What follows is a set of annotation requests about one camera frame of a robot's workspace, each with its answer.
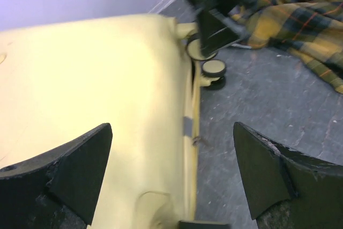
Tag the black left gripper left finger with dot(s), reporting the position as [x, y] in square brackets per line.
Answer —
[59, 188]

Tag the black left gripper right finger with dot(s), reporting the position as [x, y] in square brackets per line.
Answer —
[286, 188]

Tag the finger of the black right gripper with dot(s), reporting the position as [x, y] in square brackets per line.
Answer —
[217, 31]

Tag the yellow suitcase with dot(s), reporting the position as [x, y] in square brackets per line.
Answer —
[142, 74]

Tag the yellow plaid shirt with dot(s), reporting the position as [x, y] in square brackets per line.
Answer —
[308, 29]

